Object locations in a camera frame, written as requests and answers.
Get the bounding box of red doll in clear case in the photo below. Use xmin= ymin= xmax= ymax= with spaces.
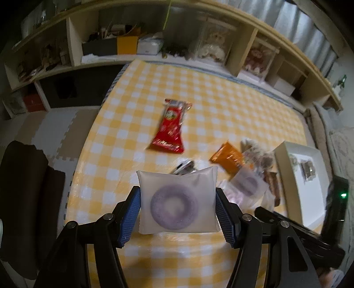
xmin=243 ymin=41 xmax=278 ymax=81

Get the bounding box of yellow checked tablecloth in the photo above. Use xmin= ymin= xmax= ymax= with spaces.
xmin=57 ymin=59 xmax=316 ymax=288

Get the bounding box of red snack packet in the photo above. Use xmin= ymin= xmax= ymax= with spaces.
xmin=151 ymin=99 xmax=192 ymax=154

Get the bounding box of brown bar packet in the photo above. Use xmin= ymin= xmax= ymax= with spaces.
xmin=263 ymin=170 xmax=281 ymax=207

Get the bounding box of white tissue box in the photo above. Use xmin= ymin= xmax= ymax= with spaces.
xmin=137 ymin=37 xmax=164 ymax=54

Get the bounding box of silver black snack packet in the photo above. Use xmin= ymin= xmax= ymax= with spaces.
xmin=169 ymin=159 xmax=198 ymax=175

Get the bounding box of grey curtain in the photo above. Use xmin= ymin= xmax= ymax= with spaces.
xmin=265 ymin=0 xmax=336 ymax=75

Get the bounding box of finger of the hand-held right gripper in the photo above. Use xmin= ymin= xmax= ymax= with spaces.
xmin=254 ymin=206 xmax=346 ymax=269

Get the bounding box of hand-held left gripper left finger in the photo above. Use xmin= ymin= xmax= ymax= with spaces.
xmin=36 ymin=185 xmax=141 ymax=288

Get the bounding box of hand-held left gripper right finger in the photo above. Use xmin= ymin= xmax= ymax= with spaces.
xmin=215 ymin=188 xmax=321 ymax=288

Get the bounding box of black box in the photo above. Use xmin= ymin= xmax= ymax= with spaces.
xmin=82 ymin=39 xmax=118 ymax=56

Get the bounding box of chocolate chip cookie packet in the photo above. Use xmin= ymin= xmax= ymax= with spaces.
xmin=240 ymin=138 xmax=274 ymax=169

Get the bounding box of wooden shelf unit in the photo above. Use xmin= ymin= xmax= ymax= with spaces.
xmin=3 ymin=0 xmax=343 ymax=114

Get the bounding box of small white box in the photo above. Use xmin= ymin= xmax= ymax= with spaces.
xmin=272 ymin=76 xmax=296 ymax=96

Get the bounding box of white purple donut packet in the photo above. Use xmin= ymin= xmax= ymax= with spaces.
xmin=231 ymin=167 xmax=270 ymax=207
xmin=136 ymin=165 xmax=221 ymax=234

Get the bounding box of white cardboard box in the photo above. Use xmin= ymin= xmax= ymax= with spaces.
xmin=274 ymin=141 xmax=332 ymax=232

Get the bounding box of clear packet brown snack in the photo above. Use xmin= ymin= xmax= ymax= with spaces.
xmin=301 ymin=162 xmax=317 ymax=180

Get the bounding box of white doll in clear case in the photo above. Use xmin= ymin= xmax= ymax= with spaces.
xmin=194 ymin=21 xmax=238 ymax=65

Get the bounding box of red storage box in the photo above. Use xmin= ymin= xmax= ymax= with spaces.
xmin=23 ymin=94 xmax=45 ymax=113

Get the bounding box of green plant stem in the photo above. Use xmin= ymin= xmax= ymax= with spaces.
xmin=163 ymin=0 xmax=172 ymax=29

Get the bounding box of orange snack packet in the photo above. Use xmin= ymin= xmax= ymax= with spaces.
xmin=209 ymin=142 xmax=253 ymax=175

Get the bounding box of small green lit device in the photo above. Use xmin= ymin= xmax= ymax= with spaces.
xmin=333 ymin=73 xmax=347 ymax=90

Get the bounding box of orange box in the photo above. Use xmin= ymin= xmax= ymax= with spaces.
xmin=117 ymin=35 xmax=139 ymax=55

